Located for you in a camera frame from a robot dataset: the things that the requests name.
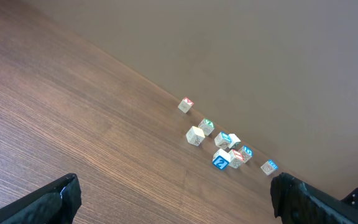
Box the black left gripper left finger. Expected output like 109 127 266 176
0 173 81 224

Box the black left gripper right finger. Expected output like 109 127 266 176
270 172 358 224

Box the blue symbol block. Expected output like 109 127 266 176
260 159 278 175

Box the blue D letter block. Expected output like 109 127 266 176
238 145 253 163

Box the red E letter block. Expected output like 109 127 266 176
229 149 244 169

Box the blue 2 number block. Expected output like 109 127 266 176
212 149 231 170

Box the plain top green-sided block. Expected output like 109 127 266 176
228 133 241 149

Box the blue L letter block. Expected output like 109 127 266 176
214 132 232 150

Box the green Z letter block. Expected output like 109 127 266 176
198 118 214 136

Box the yellow top block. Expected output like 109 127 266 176
186 126 205 146

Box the red Y letter block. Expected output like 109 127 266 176
178 97 194 113

